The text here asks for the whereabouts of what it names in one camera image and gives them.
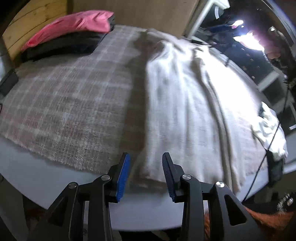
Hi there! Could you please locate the white knit cardigan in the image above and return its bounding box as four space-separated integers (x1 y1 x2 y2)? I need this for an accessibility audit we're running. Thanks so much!
132 29 264 193

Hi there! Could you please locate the white crumpled cloth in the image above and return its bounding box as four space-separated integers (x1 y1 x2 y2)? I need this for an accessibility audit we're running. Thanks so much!
251 102 288 161

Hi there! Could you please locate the pink plaid blanket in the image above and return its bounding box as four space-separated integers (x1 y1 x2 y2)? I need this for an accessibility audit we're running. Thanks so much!
0 24 269 179

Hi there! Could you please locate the brown cardboard panel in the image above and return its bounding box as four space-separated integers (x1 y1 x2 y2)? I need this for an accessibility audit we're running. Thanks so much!
69 0 199 37

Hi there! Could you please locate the black folded garment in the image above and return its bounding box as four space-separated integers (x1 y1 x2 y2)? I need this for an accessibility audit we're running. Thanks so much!
18 15 115 63

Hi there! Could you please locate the pink folded garment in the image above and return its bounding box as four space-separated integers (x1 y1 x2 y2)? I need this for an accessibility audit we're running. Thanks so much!
21 10 114 52

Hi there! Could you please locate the light wooden board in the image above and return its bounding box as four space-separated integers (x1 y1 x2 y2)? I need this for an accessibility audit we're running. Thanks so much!
3 0 67 60

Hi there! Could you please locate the black cable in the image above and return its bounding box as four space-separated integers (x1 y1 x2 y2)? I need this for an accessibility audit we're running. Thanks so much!
242 87 290 203

